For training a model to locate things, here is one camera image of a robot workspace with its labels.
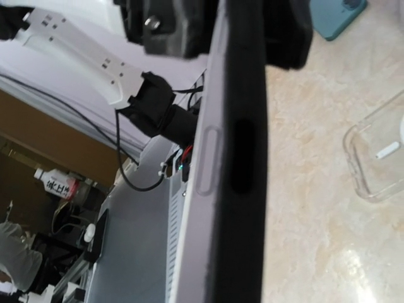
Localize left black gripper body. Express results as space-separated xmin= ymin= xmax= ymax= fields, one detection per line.
xmin=113 ymin=0 xmax=218 ymax=44

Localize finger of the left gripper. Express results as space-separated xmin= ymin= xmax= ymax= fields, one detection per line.
xmin=263 ymin=0 xmax=313 ymax=70
xmin=143 ymin=18 xmax=215 ymax=60

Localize black phone with silver edge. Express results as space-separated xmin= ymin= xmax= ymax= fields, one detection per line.
xmin=169 ymin=1 xmax=229 ymax=302

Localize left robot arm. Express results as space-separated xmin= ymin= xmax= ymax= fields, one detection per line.
xmin=1 ymin=1 xmax=219 ymax=146

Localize teal green phone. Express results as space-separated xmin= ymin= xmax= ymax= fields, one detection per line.
xmin=309 ymin=0 xmax=368 ymax=41

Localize clear magsafe phone case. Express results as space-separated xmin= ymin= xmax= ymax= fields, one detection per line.
xmin=343 ymin=92 xmax=403 ymax=203

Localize white labelled bottle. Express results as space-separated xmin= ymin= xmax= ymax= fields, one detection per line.
xmin=34 ymin=169 xmax=80 ymax=200

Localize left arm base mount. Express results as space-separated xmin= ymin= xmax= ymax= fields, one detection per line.
xmin=158 ymin=93 xmax=202 ymax=183

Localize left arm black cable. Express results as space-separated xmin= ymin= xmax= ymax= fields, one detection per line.
xmin=0 ymin=72 xmax=203 ymax=192

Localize front aluminium rail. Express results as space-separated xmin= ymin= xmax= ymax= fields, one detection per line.
xmin=85 ymin=173 xmax=186 ymax=302

